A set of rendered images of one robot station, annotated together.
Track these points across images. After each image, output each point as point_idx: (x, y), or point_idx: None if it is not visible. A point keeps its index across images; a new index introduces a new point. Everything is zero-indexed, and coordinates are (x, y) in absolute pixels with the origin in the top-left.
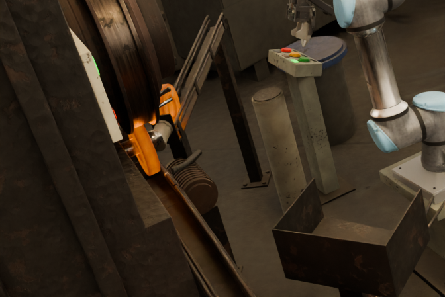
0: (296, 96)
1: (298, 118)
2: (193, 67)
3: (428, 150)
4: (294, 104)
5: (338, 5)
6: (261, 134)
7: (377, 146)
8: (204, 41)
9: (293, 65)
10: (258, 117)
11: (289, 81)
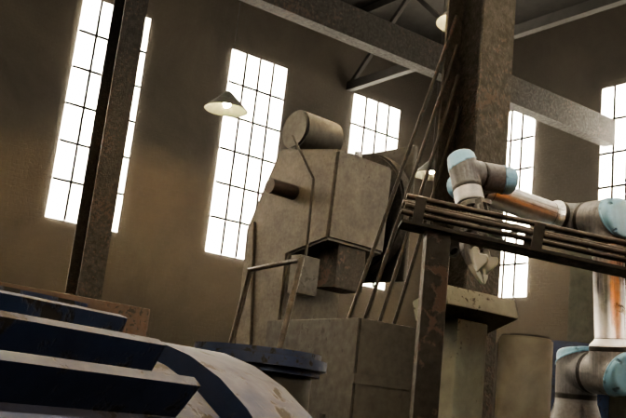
0: (471, 368)
1: (457, 413)
2: (558, 252)
3: (595, 407)
4: (457, 385)
5: (624, 213)
6: (543, 406)
7: (622, 389)
8: (461, 231)
9: (510, 302)
10: (549, 370)
11: (462, 341)
